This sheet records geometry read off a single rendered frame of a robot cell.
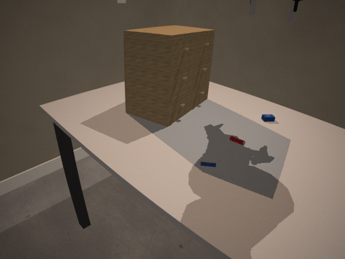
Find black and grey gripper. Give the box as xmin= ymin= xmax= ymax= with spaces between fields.
xmin=249 ymin=0 xmax=301 ymax=23

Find brown wooden chest of drawers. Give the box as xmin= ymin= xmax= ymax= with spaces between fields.
xmin=123 ymin=25 xmax=215 ymax=127

